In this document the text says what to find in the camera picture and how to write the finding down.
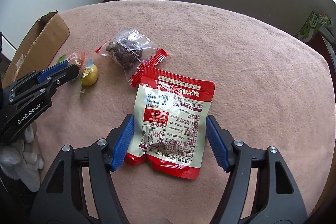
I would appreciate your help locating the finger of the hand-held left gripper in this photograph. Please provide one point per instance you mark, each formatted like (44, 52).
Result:
(67, 74)
(53, 70)

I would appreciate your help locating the brown jelly candy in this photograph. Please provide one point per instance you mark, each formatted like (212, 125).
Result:
(76, 60)

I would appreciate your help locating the person's left hand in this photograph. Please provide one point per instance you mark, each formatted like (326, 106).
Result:
(23, 163)

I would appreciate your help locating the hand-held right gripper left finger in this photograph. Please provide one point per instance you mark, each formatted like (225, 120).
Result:
(123, 142)

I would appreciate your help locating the clear packet of brown snack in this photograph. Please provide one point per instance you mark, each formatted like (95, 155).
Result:
(126, 53)

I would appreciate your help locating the pink blanket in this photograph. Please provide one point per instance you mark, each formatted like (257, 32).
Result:
(236, 69)

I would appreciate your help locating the brown cardboard box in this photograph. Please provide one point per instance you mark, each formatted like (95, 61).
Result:
(47, 37)

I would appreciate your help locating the yellow wrapped jelly candy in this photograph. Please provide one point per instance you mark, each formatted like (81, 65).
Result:
(90, 74)

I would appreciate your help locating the red and white snack pouch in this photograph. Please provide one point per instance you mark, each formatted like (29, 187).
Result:
(173, 108)

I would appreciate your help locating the green white carton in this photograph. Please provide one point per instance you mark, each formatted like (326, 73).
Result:
(312, 27)

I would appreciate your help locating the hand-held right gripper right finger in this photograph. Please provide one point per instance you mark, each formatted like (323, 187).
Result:
(216, 142)

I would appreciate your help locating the red snack wrapper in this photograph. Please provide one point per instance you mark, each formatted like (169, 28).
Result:
(155, 58)

